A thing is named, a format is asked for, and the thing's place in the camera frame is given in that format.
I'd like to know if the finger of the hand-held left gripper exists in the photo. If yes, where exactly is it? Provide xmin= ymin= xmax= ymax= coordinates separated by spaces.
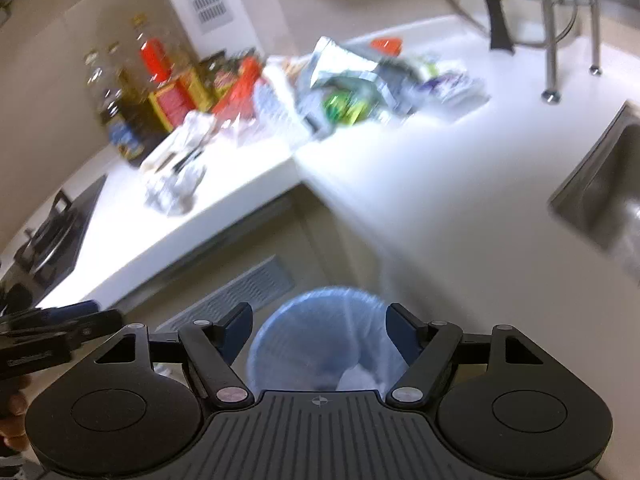
xmin=62 ymin=310 xmax=124 ymax=349
xmin=0 ymin=300 xmax=99 ymax=332

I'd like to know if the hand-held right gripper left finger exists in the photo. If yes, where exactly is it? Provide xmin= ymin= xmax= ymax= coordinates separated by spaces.
xmin=95 ymin=302 xmax=256 ymax=408

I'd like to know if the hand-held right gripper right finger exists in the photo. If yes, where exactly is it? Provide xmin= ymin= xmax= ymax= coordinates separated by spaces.
xmin=385 ymin=304 xmax=546 ymax=408

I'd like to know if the white plastic sheet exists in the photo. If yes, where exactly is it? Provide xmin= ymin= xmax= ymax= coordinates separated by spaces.
xmin=144 ymin=157 xmax=207 ymax=214

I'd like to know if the white paper ball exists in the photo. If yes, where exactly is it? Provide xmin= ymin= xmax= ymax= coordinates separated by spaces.
xmin=182 ymin=111 xmax=219 ymax=147

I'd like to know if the green plastic wrapper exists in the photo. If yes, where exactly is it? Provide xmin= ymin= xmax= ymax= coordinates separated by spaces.
xmin=324 ymin=87 xmax=372 ymax=124

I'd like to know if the person's left hand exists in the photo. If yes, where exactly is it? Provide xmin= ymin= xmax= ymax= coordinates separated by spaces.
xmin=0 ymin=376 xmax=32 ymax=453

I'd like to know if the grey cabinet vent grille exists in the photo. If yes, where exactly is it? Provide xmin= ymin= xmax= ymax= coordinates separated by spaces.
xmin=156 ymin=255 xmax=297 ymax=333

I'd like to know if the black stove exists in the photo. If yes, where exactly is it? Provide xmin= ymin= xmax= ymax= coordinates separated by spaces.
xmin=0 ymin=175 xmax=109 ymax=306

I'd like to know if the long white packet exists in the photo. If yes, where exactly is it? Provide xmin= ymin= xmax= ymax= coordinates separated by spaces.
xmin=141 ymin=129 xmax=202 ymax=177

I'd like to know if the dark sauce bottle blue label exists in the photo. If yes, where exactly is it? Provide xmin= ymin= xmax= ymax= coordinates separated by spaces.
xmin=85 ymin=50 xmax=152 ymax=168

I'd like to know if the red plastic bag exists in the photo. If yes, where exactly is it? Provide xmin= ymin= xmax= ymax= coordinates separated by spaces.
xmin=212 ymin=57 xmax=264 ymax=117

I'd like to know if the steel sink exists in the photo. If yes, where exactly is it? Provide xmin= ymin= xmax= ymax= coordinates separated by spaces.
xmin=547 ymin=100 xmax=640 ymax=287

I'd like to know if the glass jar dark lid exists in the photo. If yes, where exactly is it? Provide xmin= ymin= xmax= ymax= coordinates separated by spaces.
xmin=199 ymin=52 xmax=228 ymax=111

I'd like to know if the white printed packet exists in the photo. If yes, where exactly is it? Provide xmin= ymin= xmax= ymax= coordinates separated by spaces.
xmin=421 ymin=58 xmax=492 ymax=112

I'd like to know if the tall yellow oil bottle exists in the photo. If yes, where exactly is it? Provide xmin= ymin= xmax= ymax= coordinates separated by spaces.
xmin=106 ymin=41 xmax=146 ymax=111

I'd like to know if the glass jar checkered lid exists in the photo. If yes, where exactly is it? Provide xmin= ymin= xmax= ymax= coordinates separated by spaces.
xmin=217 ymin=50 xmax=248 ymax=101

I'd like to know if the glass pot lid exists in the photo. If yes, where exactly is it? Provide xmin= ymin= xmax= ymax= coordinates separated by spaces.
xmin=427 ymin=0 xmax=587 ymax=54

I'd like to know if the metal dish rack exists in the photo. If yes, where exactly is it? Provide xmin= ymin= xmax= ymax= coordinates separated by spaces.
xmin=541 ymin=0 xmax=604 ymax=105

